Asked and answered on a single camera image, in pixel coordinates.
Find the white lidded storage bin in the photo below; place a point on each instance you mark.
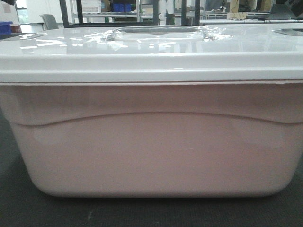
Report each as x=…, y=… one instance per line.
x=157, y=111

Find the blue bins on far shelf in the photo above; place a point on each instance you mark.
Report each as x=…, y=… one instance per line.
x=121, y=7

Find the white long desk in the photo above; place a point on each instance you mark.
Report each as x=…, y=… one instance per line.
x=248, y=21

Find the grey office chair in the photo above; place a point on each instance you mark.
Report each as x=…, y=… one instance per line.
x=49, y=22

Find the open laptop on desk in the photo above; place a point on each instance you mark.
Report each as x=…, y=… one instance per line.
x=280, y=12

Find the blue crate at left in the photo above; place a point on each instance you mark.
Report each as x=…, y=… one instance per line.
x=5, y=27

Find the black metal frame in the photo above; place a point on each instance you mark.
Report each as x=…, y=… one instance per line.
x=99, y=13

